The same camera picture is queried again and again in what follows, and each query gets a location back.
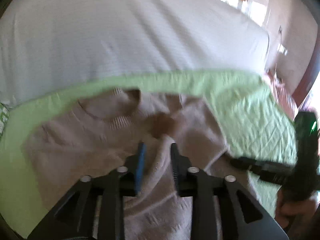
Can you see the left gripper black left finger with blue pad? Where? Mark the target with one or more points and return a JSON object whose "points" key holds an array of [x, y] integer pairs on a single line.
{"points": [[93, 208]]}

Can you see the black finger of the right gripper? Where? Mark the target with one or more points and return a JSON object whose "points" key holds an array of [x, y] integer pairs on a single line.
{"points": [[268, 171]]}

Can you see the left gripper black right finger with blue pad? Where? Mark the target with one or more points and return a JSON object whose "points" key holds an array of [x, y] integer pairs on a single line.
{"points": [[222, 207]]}

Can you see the pinkish beige knit sweater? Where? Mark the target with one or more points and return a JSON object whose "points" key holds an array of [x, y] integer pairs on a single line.
{"points": [[97, 134]]}

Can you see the person's right hand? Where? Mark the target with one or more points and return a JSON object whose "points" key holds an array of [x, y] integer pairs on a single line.
{"points": [[301, 211]]}

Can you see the light green bed sheet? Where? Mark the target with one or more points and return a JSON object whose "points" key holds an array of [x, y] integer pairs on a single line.
{"points": [[254, 125]]}

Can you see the pink cloth at bedside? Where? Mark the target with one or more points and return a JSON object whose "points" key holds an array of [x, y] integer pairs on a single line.
{"points": [[282, 97]]}

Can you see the green white patterned pillow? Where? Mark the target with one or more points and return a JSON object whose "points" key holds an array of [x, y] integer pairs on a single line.
{"points": [[4, 116]]}

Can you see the white striped quilt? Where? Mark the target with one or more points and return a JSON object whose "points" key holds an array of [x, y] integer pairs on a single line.
{"points": [[47, 45]]}

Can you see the white wall socket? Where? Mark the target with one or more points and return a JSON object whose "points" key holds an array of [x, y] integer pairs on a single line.
{"points": [[280, 32]]}

